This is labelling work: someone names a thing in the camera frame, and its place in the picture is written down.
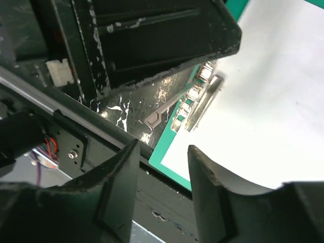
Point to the white paper sheet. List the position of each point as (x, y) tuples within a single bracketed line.
[(266, 122)]

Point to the metal folder binding clasp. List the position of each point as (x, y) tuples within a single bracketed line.
[(197, 100)]

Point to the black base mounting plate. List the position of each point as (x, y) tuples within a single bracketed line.
[(81, 141)]

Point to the metal folder clip bar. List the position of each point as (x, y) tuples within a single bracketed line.
[(154, 119)]

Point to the green file folder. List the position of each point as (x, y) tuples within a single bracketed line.
[(236, 8)]

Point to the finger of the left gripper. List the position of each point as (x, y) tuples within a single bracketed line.
[(128, 44)]

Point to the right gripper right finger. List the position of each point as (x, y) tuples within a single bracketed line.
[(229, 208)]

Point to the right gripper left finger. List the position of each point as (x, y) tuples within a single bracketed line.
[(97, 206)]

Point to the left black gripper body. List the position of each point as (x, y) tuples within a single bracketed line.
[(45, 39)]

